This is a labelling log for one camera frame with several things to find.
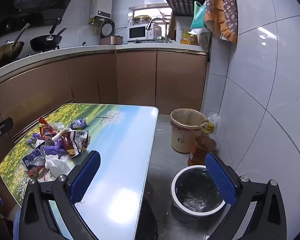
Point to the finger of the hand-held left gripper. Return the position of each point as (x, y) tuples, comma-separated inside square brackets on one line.
[(3, 126)]

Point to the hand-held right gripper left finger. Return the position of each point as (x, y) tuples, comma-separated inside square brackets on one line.
[(86, 177)]

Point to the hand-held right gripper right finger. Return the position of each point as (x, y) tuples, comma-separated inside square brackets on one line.
[(220, 177)]

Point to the white bin with black liner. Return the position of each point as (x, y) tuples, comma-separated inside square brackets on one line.
[(197, 192)]

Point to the pile of snack wrappers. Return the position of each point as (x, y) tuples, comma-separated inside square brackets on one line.
[(62, 140)]

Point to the cooking oil bottle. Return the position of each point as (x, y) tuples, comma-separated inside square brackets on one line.
[(202, 147)]

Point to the beige waste bin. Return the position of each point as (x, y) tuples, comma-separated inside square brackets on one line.
[(186, 135)]

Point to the clear plastic bag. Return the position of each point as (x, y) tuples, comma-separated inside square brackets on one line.
[(213, 118)]

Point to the olive wok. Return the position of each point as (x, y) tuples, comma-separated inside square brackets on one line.
[(6, 52)]

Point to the black wok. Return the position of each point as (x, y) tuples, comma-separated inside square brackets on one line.
[(46, 41)]

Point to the brown kitchen counter cabinet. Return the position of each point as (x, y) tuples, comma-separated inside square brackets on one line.
[(135, 80)]

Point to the black range hood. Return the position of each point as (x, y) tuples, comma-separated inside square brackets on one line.
[(27, 2)]

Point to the rice cooker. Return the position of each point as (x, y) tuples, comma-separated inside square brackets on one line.
[(110, 36)]

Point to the yellow bottle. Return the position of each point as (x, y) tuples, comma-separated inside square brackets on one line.
[(188, 38)]

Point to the white microwave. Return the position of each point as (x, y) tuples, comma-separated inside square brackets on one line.
[(140, 32)]

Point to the white water heater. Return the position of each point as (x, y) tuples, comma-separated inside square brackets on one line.
[(101, 3)]

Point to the green plastic bag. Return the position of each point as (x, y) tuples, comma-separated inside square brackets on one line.
[(198, 17)]

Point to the steel pot with lid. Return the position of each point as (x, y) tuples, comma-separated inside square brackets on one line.
[(141, 20)]

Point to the orange floral apron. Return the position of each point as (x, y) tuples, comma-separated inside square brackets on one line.
[(222, 10)]

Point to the steel kitchen faucet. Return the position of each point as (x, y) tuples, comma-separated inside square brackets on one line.
[(158, 21)]

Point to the black dish rack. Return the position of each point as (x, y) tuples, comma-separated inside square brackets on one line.
[(183, 3)]

